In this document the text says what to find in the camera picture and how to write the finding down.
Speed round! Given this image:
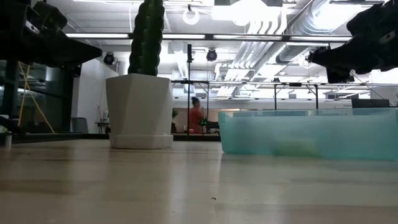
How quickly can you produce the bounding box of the person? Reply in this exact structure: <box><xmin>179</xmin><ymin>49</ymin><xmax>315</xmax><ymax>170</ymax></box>
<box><xmin>188</xmin><ymin>96</ymin><xmax>205</xmax><ymax>134</ymax></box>

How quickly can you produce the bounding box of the yellow hanging cable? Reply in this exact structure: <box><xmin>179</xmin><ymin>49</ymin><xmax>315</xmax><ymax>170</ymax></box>
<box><xmin>17</xmin><ymin>60</ymin><xmax>56</xmax><ymax>135</ymax></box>

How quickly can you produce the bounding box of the teal translucent plastic basket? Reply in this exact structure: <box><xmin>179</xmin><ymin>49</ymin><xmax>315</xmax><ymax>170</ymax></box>
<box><xmin>217</xmin><ymin>107</ymin><xmax>398</xmax><ymax>162</ymax></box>

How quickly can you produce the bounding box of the white plant pot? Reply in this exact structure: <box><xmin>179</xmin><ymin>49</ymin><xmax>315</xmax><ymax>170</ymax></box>
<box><xmin>105</xmin><ymin>73</ymin><xmax>174</xmax><ymax>150</ymax></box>

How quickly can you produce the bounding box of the black flat monitor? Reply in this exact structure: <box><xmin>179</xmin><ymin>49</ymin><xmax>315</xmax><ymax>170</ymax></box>
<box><xmin>351</xmin><ymin>98</ymin><xmax>391</xmax><ymax>109</ymax></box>

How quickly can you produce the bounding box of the tall green cactus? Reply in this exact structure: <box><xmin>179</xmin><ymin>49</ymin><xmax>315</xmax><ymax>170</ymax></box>
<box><xmin>127</xmin><ymin>0</ymin><xmax>165</xmax><ymax>77</ymax></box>

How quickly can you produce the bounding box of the round ring ceiling lamp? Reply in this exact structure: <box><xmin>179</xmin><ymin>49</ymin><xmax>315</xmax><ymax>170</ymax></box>
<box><xmin>182</xmin><ymin>6</ymin><xmax>201</xmax><ymax>26</ymax></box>

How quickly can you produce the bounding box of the distant black frame rig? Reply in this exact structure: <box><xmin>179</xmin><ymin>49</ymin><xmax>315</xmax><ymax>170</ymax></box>
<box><xmin>170</xmin><ymin>79</ymin><xmax>356</xmax><ymax>112</ymax></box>

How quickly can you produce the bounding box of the black rig frame post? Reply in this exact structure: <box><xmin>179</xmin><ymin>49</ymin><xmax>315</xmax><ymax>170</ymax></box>
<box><xmin>2</xmin><ymin>60</ymin><xmax>20</xmax><ymax>125</ymax></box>

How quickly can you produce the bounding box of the grey office chair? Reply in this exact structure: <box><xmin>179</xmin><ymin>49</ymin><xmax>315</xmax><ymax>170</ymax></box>
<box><xmin>70</xmin><ymin>117</ymin><xmax>90</xmax><ymax>134</ymax></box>

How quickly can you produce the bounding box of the black vertical pole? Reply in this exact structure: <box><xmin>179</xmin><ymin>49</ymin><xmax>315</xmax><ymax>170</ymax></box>
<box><xmin>185</xmin><ymin>43</ymin><xmax>195</xmax><ymax>136</ymax></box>

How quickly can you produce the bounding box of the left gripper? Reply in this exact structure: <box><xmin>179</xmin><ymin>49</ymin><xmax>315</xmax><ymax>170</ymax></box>
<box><xmin>21</xmin><ymin>29</ymin><xmax>103</xmax><ymax>78</ymax></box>

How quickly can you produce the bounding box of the silver ventilation duct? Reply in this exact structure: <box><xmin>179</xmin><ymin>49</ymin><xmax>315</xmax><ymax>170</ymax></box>
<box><xmin>275</xmin><ymin>0</ymin><xmax>352</xmax><ymax>65</ymax></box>

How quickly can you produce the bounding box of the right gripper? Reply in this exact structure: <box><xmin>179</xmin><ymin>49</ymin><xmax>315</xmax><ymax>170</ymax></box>
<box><xmin>307</xmin><ymin>0</ymin><xmax>398</xmax><ymax>84</ymax></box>

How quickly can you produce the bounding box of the black round spotlight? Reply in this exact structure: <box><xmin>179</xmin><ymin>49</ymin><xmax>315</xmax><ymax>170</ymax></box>
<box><xmin>103</xmin><ymin>52</ymin><xmax>116</xmax><ymax>66</ymax></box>
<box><xmin>205</xmin><ymin>48</ymin><xmax>218</xmax><ymax>63</ymax></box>

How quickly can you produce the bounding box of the yellow transparent pill bottle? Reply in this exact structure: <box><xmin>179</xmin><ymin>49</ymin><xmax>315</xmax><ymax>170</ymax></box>
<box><xmin>272</xmin><ymin>138</ymin><xmax>323</xmax><ymax>158</ymax></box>

